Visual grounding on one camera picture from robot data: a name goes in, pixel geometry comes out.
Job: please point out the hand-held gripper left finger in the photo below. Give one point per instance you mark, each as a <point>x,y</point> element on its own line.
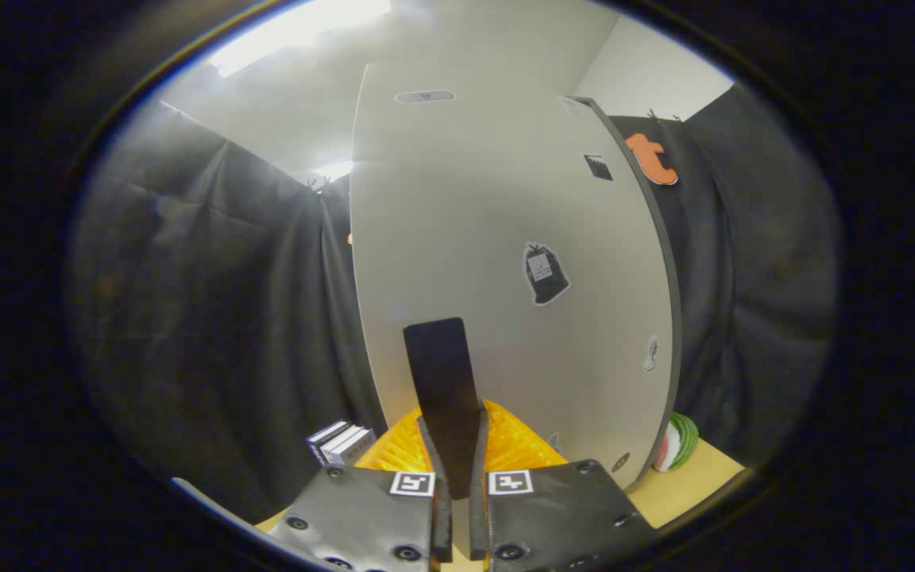
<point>426,373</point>

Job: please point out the dark grey shoe cabinet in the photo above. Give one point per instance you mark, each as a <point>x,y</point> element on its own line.
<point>670,270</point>

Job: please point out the ceiling light panel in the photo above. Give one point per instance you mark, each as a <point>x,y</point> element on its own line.
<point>335,169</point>

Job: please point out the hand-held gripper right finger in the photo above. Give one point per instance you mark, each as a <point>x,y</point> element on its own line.
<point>461,373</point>

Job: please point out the black backdrop cloth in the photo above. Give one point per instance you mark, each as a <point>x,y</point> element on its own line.
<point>203,318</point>

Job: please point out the white shoe cabinet door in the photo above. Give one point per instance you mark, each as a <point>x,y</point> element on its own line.
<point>465,222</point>

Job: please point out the watermelon slice toy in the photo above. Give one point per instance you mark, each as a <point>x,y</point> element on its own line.
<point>680,443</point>

